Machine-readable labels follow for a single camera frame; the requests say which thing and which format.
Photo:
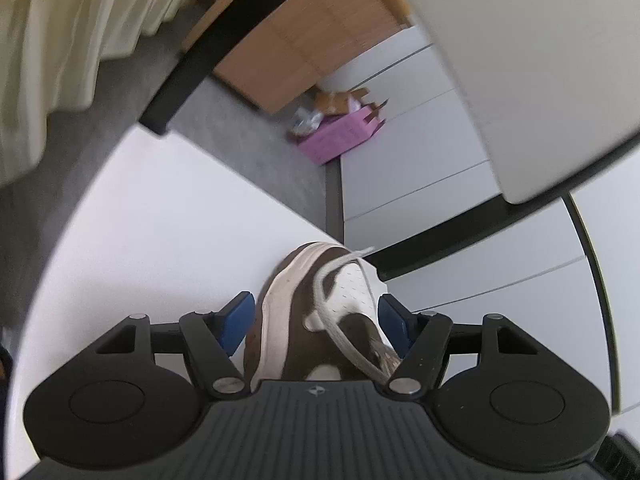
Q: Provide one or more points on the cream chair with black frame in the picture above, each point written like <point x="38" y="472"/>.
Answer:
<point x="150" y="220"/>

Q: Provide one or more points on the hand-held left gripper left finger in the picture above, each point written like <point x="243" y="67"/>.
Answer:
<point x="239" y="320"/>

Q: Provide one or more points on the clear plastic bag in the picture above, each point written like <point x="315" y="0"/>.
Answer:
<point x="305" y="122"/>

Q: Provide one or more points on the pink cardboard box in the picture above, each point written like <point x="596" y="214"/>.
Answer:
<point x="340" y="135"/>

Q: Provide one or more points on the wooden nightstand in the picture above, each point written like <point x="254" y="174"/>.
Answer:
<point x="310" y="25"/>

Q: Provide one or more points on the brown and white sneaker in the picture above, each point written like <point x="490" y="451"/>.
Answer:
<point x="285" y="320"/>

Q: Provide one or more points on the white wardrobe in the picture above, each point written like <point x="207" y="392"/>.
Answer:
<point x="425" y="135"/>

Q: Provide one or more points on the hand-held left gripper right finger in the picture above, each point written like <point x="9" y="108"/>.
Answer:
<point x="395" y="322"/>

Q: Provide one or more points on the brown cardboard box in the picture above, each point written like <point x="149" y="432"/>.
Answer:
<point x="332" y="100"/>

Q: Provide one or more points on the bed with lace bedspread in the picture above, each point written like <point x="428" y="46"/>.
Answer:
<point x="75" y="35"/>

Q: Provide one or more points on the white shoelace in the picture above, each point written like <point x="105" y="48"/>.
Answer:
<point x="325" y="310"/>

